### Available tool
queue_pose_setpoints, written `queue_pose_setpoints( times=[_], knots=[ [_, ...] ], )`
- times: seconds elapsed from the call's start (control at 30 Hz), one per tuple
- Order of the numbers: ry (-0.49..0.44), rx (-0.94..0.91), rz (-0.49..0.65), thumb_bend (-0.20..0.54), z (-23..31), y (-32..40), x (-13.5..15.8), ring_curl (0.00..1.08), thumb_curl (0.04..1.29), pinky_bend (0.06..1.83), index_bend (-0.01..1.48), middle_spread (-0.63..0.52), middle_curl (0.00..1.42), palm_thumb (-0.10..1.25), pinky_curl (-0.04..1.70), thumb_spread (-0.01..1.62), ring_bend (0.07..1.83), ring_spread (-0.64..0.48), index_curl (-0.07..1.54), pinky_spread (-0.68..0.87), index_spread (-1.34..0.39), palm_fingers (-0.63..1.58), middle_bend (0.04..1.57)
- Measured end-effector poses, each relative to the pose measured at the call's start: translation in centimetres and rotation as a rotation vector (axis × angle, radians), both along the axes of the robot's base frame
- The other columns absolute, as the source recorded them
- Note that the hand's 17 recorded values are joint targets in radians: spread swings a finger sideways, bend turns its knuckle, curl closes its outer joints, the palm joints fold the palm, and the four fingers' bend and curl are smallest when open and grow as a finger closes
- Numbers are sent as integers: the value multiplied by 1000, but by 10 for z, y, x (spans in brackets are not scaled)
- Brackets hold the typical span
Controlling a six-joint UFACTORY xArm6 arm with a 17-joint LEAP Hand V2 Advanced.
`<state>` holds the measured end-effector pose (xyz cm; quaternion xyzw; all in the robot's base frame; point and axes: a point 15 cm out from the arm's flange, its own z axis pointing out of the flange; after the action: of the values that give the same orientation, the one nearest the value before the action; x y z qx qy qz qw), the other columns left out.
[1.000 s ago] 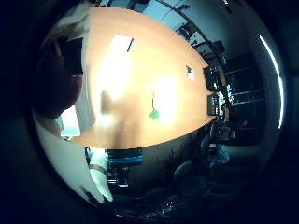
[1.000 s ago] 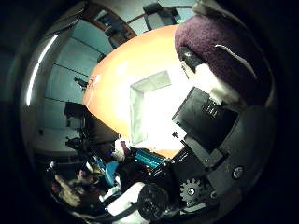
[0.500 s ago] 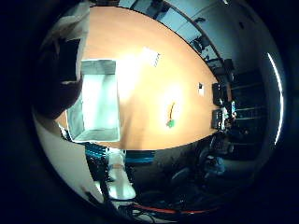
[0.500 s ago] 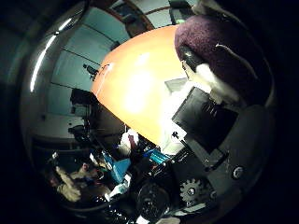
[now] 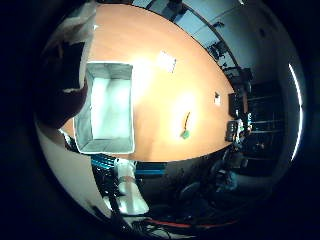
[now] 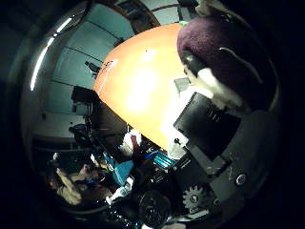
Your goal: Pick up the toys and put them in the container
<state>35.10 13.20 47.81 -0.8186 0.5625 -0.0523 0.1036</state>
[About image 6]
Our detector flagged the black monitor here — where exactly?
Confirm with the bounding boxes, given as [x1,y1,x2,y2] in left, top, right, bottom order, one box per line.
[71,85,96,107]

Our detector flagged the long ceiling light strip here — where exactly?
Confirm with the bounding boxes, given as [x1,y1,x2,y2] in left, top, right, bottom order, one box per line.
[30,17,74,92]

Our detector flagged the large white paper tag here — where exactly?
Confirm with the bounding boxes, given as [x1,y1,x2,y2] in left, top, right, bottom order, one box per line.
[173,76,192,94]

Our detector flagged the seated person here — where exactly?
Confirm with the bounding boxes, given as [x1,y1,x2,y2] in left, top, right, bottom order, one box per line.
[47,158,109,206]

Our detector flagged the purple plush eggplant toy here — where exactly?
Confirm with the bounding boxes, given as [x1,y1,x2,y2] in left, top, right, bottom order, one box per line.
[175,15,279,113]

